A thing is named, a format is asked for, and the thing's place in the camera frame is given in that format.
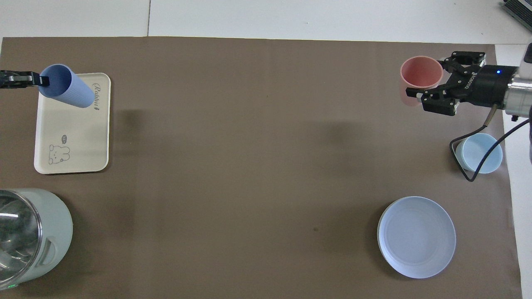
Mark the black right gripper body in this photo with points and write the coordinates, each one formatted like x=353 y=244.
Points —
x=488 y=87

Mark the blue round plate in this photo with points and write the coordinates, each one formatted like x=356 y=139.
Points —
x=415 y=236

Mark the brown paper table mat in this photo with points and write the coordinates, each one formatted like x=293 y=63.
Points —
x=249 y=166

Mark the pink cup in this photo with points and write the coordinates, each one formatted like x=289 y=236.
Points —
x=422 y=72

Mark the blue ribbed cup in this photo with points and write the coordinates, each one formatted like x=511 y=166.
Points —
x=70 y=89

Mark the cream rabbit print tray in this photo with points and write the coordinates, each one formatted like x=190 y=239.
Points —
x=79 y=137

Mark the light blue bowl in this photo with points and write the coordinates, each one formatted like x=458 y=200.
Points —
x=478 y=149

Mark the pale green cooking pot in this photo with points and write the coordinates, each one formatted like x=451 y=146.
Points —
x=56 y=224

